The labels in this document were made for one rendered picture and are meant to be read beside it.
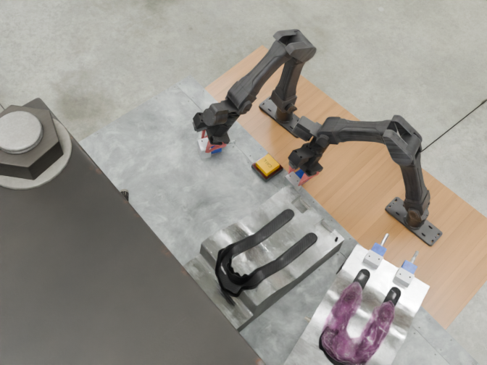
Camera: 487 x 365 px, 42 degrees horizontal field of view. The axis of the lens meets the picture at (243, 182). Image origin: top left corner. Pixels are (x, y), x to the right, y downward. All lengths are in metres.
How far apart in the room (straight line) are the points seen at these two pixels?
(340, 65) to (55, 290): 3.01
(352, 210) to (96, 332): 1.57
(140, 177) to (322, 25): 1.92
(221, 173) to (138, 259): 1.47
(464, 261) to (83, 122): 2.01
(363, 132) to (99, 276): 1.29
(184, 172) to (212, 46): 1.53
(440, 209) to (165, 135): 1.00
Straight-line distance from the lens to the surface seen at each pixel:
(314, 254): 2.01
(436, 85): 3.70
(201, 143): 2.22
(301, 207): 2.10
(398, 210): 2.24
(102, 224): 0.79
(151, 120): 2.35
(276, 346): 1.99
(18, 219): 0.81
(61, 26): 3.81
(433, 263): 2.20
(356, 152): 2.33
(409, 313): 2.04
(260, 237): 2.02
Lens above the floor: 2.70
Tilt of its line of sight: 60 degrees down
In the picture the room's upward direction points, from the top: 6 degrees clockwise
